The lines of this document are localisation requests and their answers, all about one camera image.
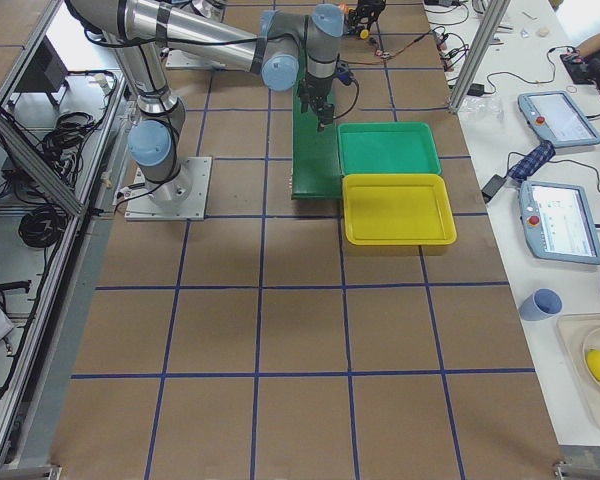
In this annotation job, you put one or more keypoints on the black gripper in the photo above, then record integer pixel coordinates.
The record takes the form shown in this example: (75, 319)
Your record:
(364, 11)
(316, 95)

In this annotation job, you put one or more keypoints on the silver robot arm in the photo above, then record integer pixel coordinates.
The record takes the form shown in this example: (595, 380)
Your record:
(289, 50)

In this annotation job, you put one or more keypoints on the green conveyor belt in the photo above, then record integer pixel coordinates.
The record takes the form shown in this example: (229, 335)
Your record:
(316, 170)

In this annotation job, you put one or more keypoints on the green plastic tray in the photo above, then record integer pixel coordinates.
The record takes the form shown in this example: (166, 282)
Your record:
(387, 148)

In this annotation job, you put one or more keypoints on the yellow plastic tray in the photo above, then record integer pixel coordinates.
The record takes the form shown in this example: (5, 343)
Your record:
(397, 210)

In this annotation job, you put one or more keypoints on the black power adapter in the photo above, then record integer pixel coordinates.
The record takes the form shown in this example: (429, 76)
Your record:
(492, 187)

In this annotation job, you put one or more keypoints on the upper teach pendant tablet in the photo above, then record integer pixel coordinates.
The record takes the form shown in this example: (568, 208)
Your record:
(554, 116)

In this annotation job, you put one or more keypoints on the teach pendant tablet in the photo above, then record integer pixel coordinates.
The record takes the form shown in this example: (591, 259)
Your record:
(554, 116)
(557, 222)

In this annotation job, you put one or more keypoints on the lower teach pendant tablet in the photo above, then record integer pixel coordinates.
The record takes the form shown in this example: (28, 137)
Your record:
(557, 222)

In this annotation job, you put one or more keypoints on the blue plastic cup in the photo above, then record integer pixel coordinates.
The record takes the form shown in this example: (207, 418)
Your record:
(542, 304)

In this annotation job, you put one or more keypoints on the beige tray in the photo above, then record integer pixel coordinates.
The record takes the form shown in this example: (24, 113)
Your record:
(580, 333)

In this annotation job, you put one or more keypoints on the aluminium frame post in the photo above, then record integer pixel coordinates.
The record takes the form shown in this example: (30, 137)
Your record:
(491, 17)

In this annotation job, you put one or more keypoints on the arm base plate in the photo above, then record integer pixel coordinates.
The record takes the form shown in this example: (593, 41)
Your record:
(183, 198)
(180, 60)

